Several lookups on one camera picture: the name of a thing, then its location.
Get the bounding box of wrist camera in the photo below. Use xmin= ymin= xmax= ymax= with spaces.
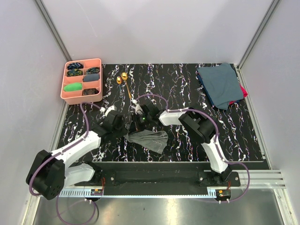
xmin=131 ymin=99 xmax=143 ymax=115
xmin=100 ymin=105 xmax=116 ymax=116

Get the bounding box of blue patterned roll top left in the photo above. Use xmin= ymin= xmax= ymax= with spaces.
xmin=67 ymin=62 xmax=84 ymax=70

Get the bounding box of gold spoon teal handle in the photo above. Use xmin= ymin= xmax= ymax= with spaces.
xmin=116 ymin=76 xmax=123 ymax=98

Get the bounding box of green rolled cloth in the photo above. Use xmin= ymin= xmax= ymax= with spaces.
xmin=63 ymin=82 xmax=83 ymax=92

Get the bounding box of purple cable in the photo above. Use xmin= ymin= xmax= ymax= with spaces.
xmin=135 ymin=94 xmax=251 ymax=203
xmin=28 ymin=102 xmax=104 ymax=225

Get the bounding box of yellow blue patterned roll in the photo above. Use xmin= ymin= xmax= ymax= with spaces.
xmin=67 ymin=68 xmax=83 ymax=77

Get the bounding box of pink compartment organizer tray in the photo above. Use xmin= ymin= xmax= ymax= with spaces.
xmin=60 ymin=58 xmax=103 ymax=105

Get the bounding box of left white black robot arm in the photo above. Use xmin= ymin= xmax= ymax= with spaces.
xmin=26 ymin=106 xmax=128 ymax=200

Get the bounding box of grey rolled cloth in tray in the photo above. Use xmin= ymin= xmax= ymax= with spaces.
xmin=82 ymin=74 xmax=100 ymax=82

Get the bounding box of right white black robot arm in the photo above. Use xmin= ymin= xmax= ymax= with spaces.
xmin=132 ymin=105 xmax=232 ymax=186

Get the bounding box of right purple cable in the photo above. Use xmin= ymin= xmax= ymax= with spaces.
xmin=135 ymin=94 xmax=251 ymax=203

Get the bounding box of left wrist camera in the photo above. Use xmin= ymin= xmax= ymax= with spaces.
xmin=100 ymin=105 xmax=116 ymax=116

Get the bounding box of white slotted cable duct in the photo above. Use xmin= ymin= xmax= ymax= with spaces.
xmin=60 ymin=187 xmax=216 ymax=198

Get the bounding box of magenta folded cloth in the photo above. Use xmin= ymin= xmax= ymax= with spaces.
xmin=229 ymin=84 xmax=248 ymax=105

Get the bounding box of blue grey folded cloth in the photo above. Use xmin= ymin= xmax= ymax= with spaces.
xmin=197 ymin=63 xmax=244 ymax=110

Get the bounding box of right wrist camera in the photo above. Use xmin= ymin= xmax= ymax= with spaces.
xmin=131 ymin=99 xmax=143 ymax=115

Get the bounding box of brown patterned roll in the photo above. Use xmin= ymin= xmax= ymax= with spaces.
xmin=82 ymin=88 xmax=99 ymax=96

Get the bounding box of grey stitched cloth napkin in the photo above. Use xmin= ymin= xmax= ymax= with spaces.
xmin=124 ymin=130 xmax=169 ymax=154

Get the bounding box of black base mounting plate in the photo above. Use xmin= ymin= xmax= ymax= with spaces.
xmin=77 ymin=162 xmax=240 ymax=190

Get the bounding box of teal patterned roll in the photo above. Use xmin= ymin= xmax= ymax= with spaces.
xmin=86 ymin=67 xmax=100 ymax=74

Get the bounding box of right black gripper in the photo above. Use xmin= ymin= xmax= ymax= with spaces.
xmin=128 ymin=112 xmax=152 ymax=135

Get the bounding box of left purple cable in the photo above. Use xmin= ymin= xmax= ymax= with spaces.
xmin=28 ymin=102 xmax=104 ymax=225

